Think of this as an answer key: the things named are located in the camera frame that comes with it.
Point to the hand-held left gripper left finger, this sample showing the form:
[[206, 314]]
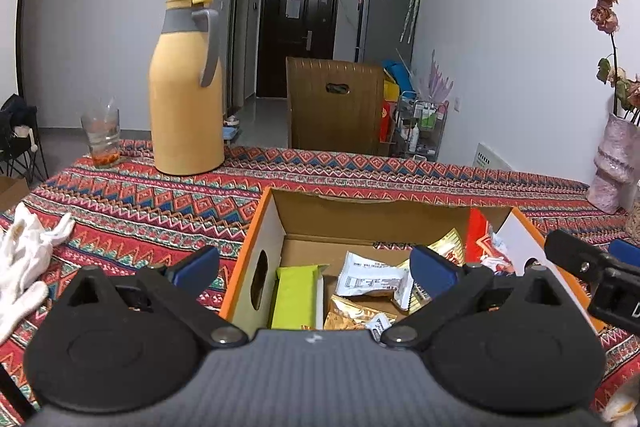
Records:
[[197, 264]]

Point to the yellow thermos jug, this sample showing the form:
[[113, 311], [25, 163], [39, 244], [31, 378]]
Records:
[[185, 107]]

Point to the dried pink rose bouquet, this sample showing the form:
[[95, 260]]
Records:
[[605, 14]]

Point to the clear container of nuts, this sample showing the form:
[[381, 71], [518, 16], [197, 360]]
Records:
[[634, 219]]

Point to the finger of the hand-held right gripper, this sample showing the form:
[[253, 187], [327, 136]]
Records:
[[575, 254], [627, 253]]

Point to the metal utility cart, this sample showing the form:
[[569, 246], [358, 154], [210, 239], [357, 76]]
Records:
[[422, 132]]

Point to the grey interior door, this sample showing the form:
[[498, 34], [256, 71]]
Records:
[[239, 32]]

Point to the white cloth glove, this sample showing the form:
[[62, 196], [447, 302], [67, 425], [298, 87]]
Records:
[[25, 252]]

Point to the pile of assorted snack packets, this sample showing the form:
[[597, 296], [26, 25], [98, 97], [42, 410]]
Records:
[[370, 279]]

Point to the white appliance panel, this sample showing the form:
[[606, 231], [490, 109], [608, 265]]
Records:
[[490, 157]]

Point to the blue bag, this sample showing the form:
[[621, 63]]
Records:
[[399, 76]]

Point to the glass cup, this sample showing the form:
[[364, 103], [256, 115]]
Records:
[[101, 137]]

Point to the white folded umbrella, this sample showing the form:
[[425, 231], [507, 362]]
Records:
[[411, 9]]

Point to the patterned red tablecloth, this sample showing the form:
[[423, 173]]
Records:
[[150, 207]]

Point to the red gift box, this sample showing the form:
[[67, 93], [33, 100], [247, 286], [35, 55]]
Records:
[[387, 122]]

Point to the black folding chair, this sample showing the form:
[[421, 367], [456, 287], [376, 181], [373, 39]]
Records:
[[17, 127]]

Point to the grey refrigerator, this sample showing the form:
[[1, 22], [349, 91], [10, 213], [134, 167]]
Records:
[[385, 27]]

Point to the yellow bag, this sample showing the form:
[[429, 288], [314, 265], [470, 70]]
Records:
[[391, 89]]

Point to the red cardboard box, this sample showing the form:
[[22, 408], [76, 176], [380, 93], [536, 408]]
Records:
[[350, 217]]

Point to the pale pink pampas grass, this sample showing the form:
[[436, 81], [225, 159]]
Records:
[[435, 79]]

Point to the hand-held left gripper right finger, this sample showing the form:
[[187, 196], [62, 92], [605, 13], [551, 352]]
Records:
[[435, 264]]

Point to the white paper notice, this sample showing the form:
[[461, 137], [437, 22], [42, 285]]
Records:
[[292, 9]]

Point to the wooden chair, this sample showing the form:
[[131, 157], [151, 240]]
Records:
[[335, 117]]

